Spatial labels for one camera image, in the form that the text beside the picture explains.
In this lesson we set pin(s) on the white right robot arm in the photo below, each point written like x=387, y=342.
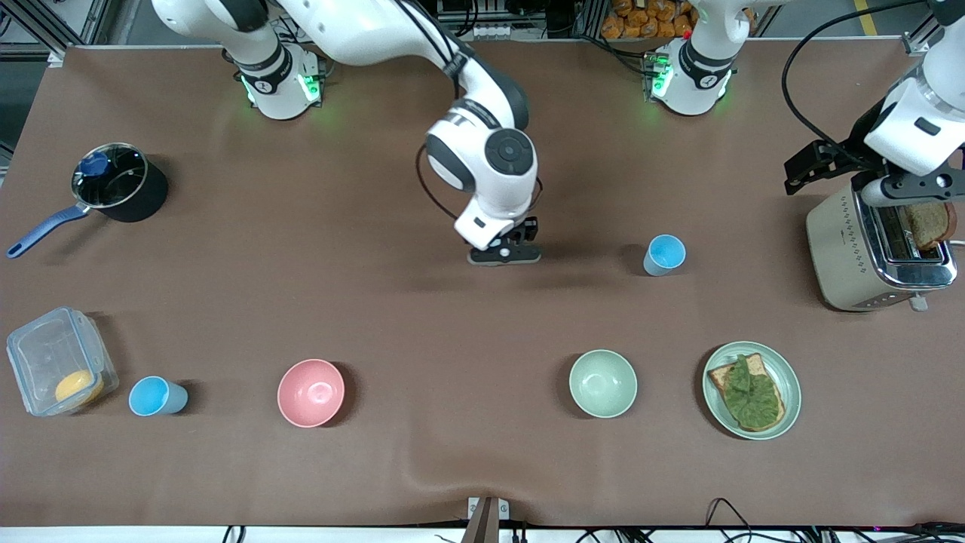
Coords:
x=362, y=30

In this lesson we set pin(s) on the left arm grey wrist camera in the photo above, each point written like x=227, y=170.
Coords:
x=908, y=187

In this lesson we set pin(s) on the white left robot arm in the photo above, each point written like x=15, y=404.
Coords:
x=701, y=83

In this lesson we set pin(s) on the light blue plastic cup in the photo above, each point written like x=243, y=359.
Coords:
x=151, y=396
x=667, y=253

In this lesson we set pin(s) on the toast slice under lettuce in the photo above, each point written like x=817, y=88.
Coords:
x=720, y=373

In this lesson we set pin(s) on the grey metal table clamp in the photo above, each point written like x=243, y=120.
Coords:
x=488, y=520

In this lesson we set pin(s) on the glass lid with blue knob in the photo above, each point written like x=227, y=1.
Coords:
x=113, y=185

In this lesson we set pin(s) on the brown table mat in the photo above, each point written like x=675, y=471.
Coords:
x=467, y=339

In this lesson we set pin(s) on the pale green bowl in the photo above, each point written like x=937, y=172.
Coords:
x=603, y=383

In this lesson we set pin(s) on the pink bowl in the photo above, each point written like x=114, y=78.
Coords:
x=310, y=392

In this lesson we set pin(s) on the bag of orange buns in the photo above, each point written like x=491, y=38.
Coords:
x=641, y=19

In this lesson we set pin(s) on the cream and chrome toaster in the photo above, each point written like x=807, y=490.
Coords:
x=837, y=241

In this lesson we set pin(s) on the aluminium frame rail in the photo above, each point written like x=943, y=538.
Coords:
x=30, y=50
x=914, y=44

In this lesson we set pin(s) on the clear plastic storage container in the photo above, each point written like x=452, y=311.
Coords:
x=45, y=351

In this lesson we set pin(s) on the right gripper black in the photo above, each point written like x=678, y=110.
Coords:
x=527, y=230

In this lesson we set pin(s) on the brown bread slice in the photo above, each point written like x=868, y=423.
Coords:
x=929, y=226

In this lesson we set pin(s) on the pale green plate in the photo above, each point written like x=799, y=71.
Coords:
x=789, y=385

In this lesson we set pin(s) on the orange round food item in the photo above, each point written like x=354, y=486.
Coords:
x=78, y=387

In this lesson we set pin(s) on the green lettuce leaf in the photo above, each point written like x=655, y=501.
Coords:
x=754, y=400

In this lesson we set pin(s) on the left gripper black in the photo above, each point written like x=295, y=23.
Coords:
x=858, y=145

